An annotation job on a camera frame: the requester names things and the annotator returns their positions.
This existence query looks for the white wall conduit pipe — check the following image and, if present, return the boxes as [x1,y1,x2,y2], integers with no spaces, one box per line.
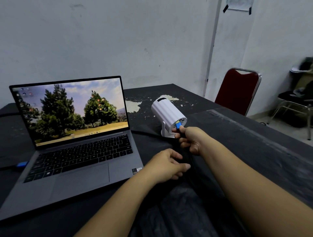
[203,0,222,97]

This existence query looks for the person's left hand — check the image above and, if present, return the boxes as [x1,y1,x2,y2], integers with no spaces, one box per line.
[142,148,191,185]

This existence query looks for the paper taped with black tape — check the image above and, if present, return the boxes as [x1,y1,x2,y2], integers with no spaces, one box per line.
[223,0,255,15]

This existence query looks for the dark bag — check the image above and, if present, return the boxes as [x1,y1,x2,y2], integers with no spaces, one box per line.
[299,57,313,72]

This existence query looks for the white mini projector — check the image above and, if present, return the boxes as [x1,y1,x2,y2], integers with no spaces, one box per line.
[151,97,187,138]

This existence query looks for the person's right hand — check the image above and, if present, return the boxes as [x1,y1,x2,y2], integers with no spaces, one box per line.
[171,125,211,157]

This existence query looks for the person's left forearm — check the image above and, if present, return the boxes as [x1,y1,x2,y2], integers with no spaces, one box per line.
[74,171,159,237]

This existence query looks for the black plastic table cover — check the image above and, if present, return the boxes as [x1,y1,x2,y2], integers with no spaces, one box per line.
[0,84,313,237]

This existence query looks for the black cable with blue plugs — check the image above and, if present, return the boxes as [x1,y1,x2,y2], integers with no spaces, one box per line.
[0,111,196,191]

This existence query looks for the red metal-framed chair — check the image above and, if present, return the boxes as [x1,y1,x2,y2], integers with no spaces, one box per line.
[214,68,262,117]

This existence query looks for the black metal-framed chair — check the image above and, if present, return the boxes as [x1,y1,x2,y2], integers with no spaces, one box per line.
[268,90,313,141]

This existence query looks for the grey laptop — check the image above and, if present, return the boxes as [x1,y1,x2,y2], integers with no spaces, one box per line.
[0,76,144,221]

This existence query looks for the person's right forearm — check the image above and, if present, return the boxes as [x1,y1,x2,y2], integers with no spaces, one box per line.
[199,138,313,237]

